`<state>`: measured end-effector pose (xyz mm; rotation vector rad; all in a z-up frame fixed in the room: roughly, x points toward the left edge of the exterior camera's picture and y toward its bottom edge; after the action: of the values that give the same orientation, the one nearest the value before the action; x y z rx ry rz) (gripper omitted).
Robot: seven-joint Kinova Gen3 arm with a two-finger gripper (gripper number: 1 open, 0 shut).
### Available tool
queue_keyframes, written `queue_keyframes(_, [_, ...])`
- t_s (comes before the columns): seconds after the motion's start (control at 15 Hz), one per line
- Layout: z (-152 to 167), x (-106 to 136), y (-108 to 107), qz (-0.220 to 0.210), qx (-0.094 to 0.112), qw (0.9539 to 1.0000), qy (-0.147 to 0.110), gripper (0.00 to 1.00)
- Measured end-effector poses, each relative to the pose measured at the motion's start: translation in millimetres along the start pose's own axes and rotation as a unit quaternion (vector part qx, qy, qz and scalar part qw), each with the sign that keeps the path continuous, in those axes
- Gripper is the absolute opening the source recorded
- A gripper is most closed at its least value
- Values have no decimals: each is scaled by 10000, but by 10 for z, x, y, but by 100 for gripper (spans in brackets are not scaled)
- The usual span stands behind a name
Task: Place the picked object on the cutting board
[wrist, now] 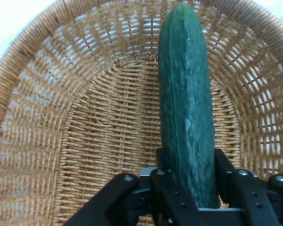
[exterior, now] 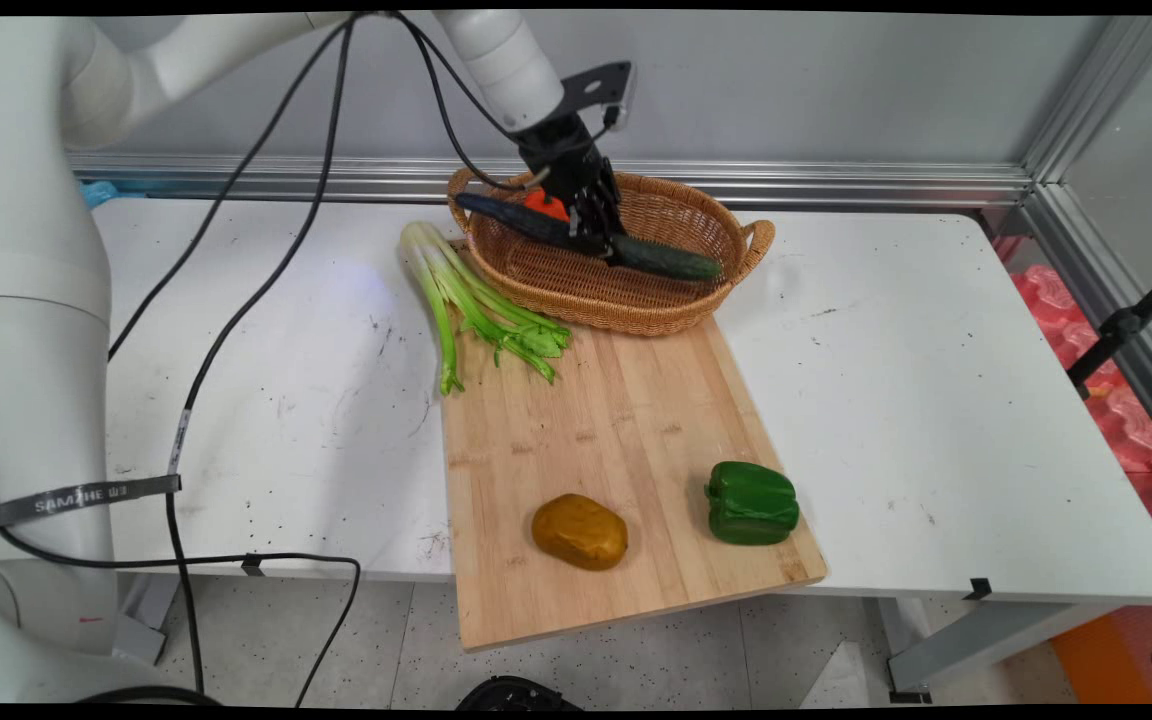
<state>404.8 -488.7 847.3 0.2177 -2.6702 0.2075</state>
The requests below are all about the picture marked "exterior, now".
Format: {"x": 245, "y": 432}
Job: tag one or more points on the woven wicker basket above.
{"x": 656, "y": 270}

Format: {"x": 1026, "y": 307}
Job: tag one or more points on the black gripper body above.
{"x": 561, "y": 150}

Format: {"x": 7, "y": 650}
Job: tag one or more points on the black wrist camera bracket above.
{"x": 598, "y": 90}

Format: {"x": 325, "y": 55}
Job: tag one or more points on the brown potato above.
{"x": 581, "y": 532}

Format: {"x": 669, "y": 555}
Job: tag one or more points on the small orange pumpkin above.
{"x": 546, "y": 204}

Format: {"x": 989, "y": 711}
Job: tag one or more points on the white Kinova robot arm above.
{"x": 26, "y": 300}

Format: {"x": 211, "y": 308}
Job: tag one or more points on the black round floor object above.
{"x": 516, "y": 693}

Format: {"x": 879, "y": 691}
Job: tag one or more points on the pink foam mat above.
{"x": 1121, "y": 420}

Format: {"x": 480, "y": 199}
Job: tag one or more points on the green bell pepper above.
{"x": 753, "y": 503}

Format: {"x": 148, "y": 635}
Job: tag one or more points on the dark green cucumber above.
{"x": 656, "y": 257}

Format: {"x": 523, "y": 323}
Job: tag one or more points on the orange floor item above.
{"x": 1106, "y": 660}

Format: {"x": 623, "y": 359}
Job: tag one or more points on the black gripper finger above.
{"x": 614, "y": 205}
{"x": 586, "y": 225}

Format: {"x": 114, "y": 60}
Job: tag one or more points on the black table edge clip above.
{"x": 253, "y": 563}
{"x": 978, "y": 589}

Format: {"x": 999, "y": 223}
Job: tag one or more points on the black tripod stand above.
{"x": 1121, "y": 325}

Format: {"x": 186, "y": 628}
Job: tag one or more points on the green celery bunch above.
{"x": 476, "y": 305}

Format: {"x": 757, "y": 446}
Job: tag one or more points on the aluminium frame post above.
{"x": 1096, "y": 150}

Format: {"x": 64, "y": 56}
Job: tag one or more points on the grey table leg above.
{"x": 986, "y": 640}
{"x": 146, "y": 615}

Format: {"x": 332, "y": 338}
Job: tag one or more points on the aluminium frame rail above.
{"x": 836, "y": 183}

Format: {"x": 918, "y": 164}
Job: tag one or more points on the blue foam mat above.
{"x": 106, "y": 192}

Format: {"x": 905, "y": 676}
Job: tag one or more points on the wooden cutting board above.
{"x": 626, "y": 450}

